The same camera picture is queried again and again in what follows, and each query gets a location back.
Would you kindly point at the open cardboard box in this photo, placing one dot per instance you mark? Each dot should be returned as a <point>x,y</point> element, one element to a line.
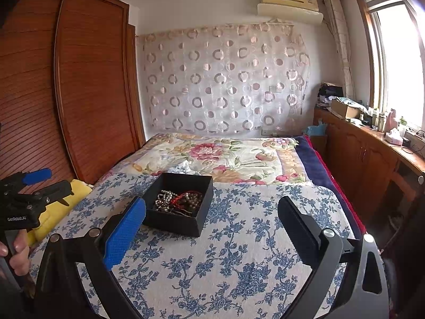
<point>343,109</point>

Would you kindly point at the person's left hand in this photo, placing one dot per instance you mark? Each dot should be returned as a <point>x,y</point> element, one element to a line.
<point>20,256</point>

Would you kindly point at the blue crumpled bag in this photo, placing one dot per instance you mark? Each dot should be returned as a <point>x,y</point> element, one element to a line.
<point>315,129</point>

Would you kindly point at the white bottle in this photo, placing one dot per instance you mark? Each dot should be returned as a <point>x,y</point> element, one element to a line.
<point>382,123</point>

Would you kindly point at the patterned window curtain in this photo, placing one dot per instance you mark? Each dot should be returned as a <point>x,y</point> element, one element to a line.
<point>342,46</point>

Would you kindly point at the blue floral blanket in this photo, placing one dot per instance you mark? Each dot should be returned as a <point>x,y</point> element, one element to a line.
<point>232,256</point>

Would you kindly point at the wooden chair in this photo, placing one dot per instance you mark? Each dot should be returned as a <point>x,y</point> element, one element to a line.
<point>401,182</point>

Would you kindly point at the white tissue box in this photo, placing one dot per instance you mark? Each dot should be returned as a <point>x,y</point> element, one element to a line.
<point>394,138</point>

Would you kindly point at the purple blanket with red trim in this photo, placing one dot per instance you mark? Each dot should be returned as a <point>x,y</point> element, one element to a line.
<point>315,159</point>

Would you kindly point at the black jewelry box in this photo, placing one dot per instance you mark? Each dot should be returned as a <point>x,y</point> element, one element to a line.
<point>176,224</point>

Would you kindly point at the brown wooden cabinet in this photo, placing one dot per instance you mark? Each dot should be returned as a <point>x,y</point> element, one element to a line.
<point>358,153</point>

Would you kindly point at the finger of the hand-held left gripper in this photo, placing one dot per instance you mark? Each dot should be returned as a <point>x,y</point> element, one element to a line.
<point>38,176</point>
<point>56,191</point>

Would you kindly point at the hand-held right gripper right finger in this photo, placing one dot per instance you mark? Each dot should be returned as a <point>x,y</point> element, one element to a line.
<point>298,229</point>

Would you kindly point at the brown wooden wardrobe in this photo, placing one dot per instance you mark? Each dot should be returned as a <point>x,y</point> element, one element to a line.
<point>93,89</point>

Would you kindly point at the cream floral quilt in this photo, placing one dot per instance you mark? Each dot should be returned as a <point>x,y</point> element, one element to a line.
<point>232,159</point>

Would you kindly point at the yellow cloth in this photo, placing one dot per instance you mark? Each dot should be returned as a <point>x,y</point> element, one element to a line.
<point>56,212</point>

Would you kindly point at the wooden framed window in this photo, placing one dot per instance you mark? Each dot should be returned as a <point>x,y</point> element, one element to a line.
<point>398,56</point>

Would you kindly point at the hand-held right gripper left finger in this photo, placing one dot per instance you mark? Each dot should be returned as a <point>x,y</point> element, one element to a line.
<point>126,232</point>

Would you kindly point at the circle patterned sheer curtain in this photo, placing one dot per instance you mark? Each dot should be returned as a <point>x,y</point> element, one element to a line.
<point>215,89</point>

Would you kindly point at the pile of dark clothes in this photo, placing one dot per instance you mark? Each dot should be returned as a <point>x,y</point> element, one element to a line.
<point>328,94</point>

